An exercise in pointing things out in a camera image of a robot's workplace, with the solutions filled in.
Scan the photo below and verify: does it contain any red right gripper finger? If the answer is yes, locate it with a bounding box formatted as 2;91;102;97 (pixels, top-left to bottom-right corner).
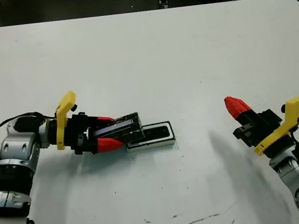
227;93;256;127
224;94;250;129

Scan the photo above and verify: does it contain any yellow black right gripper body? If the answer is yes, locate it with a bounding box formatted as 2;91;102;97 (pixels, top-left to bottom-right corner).
228;96;299;162

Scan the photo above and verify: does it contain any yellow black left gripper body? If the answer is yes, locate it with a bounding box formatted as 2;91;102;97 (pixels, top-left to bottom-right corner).
47;86;104;161

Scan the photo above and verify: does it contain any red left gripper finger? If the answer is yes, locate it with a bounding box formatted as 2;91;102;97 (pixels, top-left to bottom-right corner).
95;135;126;154
92;113;116;126

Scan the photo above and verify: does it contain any black camera box lid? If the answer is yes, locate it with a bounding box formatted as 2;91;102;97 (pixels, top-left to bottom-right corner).
90;111;146;150

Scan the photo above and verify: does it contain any camera box base white inlay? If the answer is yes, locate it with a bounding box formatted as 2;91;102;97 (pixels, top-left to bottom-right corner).
123;120;179;154

